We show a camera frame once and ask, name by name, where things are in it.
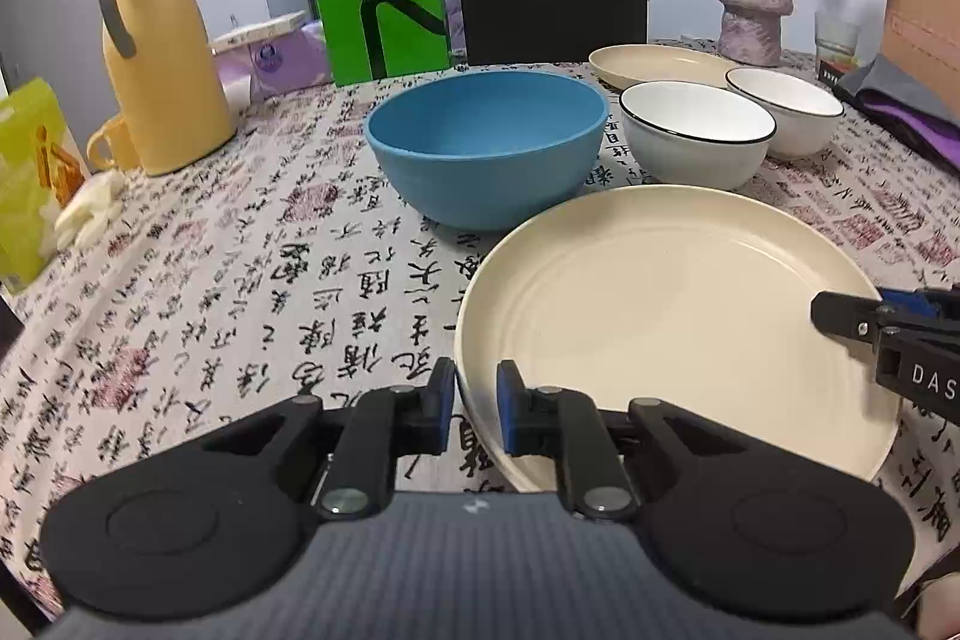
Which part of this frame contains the brown cardboard box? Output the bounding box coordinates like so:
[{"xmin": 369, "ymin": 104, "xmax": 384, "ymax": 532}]
[{"xmin": 881, "ymin": 0, "xmax": 960, "ymax": 120}]

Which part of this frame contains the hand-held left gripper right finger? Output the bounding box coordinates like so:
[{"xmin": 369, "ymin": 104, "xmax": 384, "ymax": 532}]
[{"xmin": 495, "ymin": 359, "xmax": 721, "ymax": 521}]

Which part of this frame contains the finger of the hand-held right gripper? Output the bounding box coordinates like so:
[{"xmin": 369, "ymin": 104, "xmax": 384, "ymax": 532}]
[
  {"xmin": 879, "ymin": 286, "xmax": 960, "ymax": 330},
  {"xmin": 810, "ymin": 289, "xmax": 901, "ymax": 360}
]

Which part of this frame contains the clear drinking glass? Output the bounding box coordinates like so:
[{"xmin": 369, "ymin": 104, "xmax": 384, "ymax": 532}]
[{"xmin": 815, "ymin": 10, "xmax": 861, "ymax": 64}]

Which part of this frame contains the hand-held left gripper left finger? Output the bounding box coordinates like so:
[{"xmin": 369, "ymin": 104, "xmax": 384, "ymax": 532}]
[{"xmin": 199, "ymin": 356, "xmax": 458, "ymax": 521}]

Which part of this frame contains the small cream plate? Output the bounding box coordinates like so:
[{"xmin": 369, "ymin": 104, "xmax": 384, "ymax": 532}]
[{"xmin": 589, "ymin": 44, "xmax": 740, "ymax": 91}]

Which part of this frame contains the white bowl with black rim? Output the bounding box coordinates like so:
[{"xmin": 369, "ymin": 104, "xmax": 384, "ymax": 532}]
[
  {"xmin": 725, "ymin": 66, "xmax": 846, "ymax": 159},
  {"xmin": 619, "ymin": 81, "xmax": 779, "ymax": 193}
]

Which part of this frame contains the yellow mug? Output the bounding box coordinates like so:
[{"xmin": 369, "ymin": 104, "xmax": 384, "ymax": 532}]
[{"xmin": 86, "ymin": 113, "xmax": 143, "ymax": 172}]

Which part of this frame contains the small dark box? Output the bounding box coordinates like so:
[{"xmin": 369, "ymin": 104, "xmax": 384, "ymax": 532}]
[{"xmin": 817, "ymin": 56, "xmax": 863, "ymax": 90}]

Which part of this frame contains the flat white box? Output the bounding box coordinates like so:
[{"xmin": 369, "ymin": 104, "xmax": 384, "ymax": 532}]
[{"xmin": 210, "ymin": 10, "xmax": 308, "ymax": 52}]

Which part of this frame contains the white rubber glove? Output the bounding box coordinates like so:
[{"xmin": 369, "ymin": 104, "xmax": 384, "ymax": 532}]
[
  {"xmin": 75, "ymin": 170, "xmax": 130, "ymax": 215},
  {"xmin": 54, "ymin": 190, "xmax": 113, "ymax": 249}
]

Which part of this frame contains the purple tissue pack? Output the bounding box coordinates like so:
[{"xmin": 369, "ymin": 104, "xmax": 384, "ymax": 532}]
[{"xmin": 214, "ymin": 21, "xmax": 335, "ymax": 103}]

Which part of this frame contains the yellow thermos jug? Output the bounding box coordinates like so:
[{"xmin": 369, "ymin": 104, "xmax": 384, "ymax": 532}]
[{"xmin": 95, "ymin": 0, "xmax": 239, "ymax": 178}]

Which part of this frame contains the large cream plate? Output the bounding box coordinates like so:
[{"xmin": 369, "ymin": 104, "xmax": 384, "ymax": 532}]
[{"xmin": 454, "ymin": 184, "xmax": 903, "ymax": 495}]

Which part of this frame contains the pale purple bedding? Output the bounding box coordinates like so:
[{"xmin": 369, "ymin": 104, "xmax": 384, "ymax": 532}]
[{"xmin": 439, "ymin": 0, "xmax": 460, "ymax": 64}]

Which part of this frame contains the grey and purple pouch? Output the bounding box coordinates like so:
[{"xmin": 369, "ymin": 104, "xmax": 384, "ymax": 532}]
[{"xmin": 832, "ymin": 53, "xmax": 960, "ymax": 172}]

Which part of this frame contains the blue bowl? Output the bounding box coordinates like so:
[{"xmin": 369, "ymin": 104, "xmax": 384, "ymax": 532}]
[{"xmin": 365, "ymin": 70, "xmax": 610, "ymax": 232}]

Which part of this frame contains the yellow-green snack box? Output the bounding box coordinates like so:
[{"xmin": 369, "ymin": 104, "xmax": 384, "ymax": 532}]
[{"xmin": 0, "ymin": 77, "xmax": 89, "ymax": 295}]

